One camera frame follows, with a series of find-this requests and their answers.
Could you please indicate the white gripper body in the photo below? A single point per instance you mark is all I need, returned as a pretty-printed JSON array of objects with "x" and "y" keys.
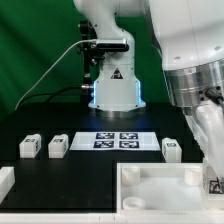
[{"x": 206, "y": 122}]

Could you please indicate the white square tabletop part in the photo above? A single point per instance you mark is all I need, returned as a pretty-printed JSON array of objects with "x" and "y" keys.
[{"x": 168, "y": 187}]

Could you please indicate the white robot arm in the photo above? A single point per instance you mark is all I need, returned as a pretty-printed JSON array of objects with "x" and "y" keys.
[{"x": 189, "y": 36}]

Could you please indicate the white marker sheet with tags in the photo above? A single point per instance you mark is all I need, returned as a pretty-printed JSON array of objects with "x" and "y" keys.
[{"x": 131, "y": 141}]

